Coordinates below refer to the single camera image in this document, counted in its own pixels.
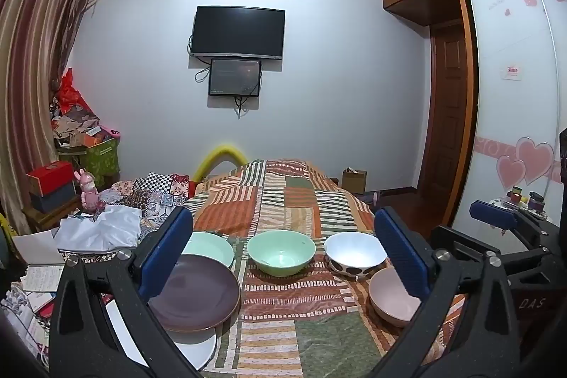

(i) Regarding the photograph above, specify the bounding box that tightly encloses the pink rabbit toy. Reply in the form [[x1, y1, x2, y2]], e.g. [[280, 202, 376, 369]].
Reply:
[[73, 168, 107, 215]]

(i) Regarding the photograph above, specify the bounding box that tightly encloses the green bowl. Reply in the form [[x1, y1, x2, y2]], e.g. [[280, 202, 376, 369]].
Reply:
[[247, 230, 316, 276]]

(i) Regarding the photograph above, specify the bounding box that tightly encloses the wooden door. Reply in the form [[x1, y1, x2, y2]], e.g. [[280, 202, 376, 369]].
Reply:
[[419, 21, 477, 228]]

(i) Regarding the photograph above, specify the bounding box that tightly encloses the white bowl with black spots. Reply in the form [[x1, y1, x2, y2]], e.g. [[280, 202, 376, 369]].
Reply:
[[324, 232, 388, 282]]

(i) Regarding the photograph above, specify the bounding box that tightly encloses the red box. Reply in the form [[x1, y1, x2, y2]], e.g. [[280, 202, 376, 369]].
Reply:
[[26, 161, 74, 197]]

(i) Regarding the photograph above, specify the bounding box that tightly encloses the pink bowl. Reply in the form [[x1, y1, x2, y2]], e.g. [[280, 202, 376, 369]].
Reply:
[[369, 266, 423, 328]]

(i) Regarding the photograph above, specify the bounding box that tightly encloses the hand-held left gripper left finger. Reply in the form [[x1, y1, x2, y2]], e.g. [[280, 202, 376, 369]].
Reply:
[[49, 207, 204, 378]]

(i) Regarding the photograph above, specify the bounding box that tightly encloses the white bedside cabinet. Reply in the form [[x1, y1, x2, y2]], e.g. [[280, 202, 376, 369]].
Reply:
[[492, 183, 559, 224]]

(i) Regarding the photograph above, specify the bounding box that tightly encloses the green plate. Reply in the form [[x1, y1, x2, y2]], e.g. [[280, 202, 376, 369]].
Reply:
[[179, 232, 235, 268]]

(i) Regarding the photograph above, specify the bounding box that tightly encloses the white card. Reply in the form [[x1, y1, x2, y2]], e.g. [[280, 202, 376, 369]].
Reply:
[[12, 230, 65, 266]]

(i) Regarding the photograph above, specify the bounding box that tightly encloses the green storage box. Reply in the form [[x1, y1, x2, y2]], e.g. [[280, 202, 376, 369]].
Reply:
[[82, 136, 121, 188]]

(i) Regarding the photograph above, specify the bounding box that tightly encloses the white plate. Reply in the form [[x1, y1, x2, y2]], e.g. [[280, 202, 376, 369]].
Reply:
[[104, 298, 218, 372]]

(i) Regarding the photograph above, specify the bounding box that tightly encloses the checkered patchwork quilt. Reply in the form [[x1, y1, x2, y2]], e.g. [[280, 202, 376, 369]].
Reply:
[[100, 172, 198, 246]]

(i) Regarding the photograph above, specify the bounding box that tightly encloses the grey box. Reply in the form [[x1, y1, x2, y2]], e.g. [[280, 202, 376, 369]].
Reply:
[[29, 181, 78, 214]]

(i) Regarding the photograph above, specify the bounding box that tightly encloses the red plastic bag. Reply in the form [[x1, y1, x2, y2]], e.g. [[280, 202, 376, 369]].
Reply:
[[57, 68, 94, 115]]

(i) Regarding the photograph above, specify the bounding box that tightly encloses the yellow foam tube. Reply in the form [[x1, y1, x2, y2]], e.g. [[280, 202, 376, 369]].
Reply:
[[192, 144, 249, 184]]

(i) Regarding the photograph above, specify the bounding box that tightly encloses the striped curtain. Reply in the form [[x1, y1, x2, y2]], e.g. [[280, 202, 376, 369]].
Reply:
[[0, 0, 105, 237]]

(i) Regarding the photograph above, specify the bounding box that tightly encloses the cardboard box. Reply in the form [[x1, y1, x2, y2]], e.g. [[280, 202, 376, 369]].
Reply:
[[341, 168, 368, 195]]

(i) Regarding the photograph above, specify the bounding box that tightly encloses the white cloth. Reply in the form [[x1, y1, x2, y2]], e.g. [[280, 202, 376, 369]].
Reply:
[[55, 204, 142, 252]]

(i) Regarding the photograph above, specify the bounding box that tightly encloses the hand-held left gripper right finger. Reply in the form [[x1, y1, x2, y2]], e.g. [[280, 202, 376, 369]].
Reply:
[[370, 206, 521, 378]]

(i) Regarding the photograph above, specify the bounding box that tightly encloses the small black monitor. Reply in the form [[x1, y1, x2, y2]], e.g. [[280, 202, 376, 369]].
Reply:
[[208, 58, 263, 97]]

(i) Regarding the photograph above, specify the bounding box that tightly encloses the striped patchwork blanket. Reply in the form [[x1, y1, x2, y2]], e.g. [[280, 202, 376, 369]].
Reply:
[[102, 159, 475, 378]]

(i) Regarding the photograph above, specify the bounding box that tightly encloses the red book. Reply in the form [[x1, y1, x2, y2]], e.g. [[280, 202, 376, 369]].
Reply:
[[35, 292, 56, 319]]

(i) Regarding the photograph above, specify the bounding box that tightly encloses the black wall television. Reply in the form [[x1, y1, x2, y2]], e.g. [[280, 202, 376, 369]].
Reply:
[[190, 5, 286, 61]]

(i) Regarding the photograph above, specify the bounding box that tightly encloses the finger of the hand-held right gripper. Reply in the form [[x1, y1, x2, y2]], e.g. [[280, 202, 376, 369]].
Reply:
[[470, 200, 554, 248], [429, 225, 543, 272]]

